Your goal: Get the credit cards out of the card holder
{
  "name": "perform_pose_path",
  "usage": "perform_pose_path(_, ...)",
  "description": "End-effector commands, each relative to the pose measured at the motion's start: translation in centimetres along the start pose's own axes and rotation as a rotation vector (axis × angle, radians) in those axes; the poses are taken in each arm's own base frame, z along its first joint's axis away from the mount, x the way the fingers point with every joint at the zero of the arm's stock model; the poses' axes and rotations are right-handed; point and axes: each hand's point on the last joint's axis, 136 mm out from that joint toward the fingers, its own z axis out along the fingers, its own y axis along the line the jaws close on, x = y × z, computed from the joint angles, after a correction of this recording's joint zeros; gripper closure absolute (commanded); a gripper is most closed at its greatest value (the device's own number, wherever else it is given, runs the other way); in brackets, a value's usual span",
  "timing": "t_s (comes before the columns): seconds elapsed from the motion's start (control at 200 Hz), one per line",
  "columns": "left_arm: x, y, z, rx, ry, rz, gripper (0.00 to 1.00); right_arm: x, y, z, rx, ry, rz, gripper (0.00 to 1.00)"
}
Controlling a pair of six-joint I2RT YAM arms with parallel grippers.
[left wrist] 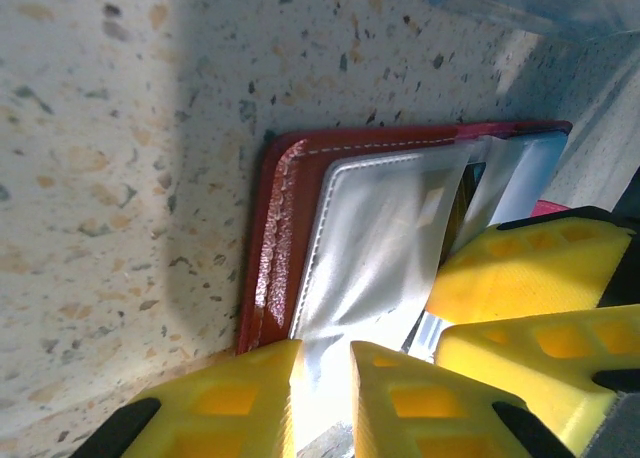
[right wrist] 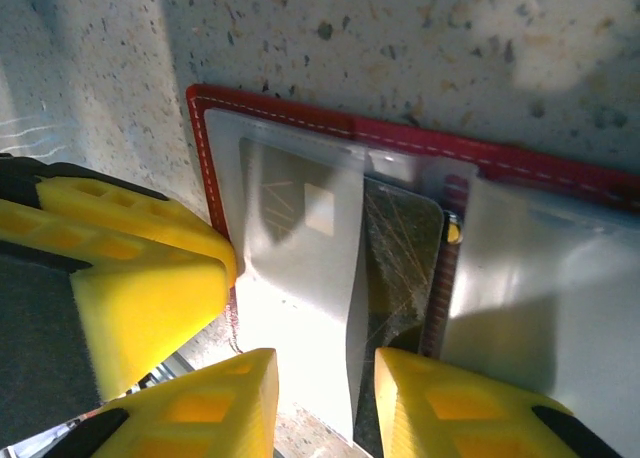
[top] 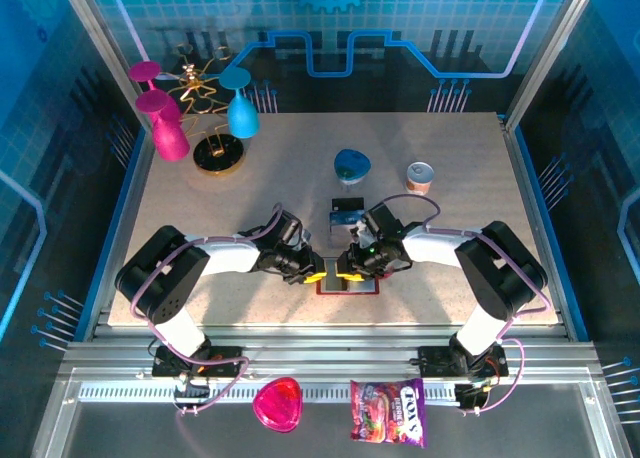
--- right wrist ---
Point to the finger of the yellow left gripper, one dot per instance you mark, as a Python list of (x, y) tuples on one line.
[(125, 200), (150, 308)]

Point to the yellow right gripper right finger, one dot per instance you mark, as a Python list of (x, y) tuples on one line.
[(460, 418)]

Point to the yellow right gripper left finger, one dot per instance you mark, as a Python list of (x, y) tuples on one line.
[(210, 413)]

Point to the black gold lined card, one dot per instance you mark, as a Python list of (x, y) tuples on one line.
[(400, 258)]

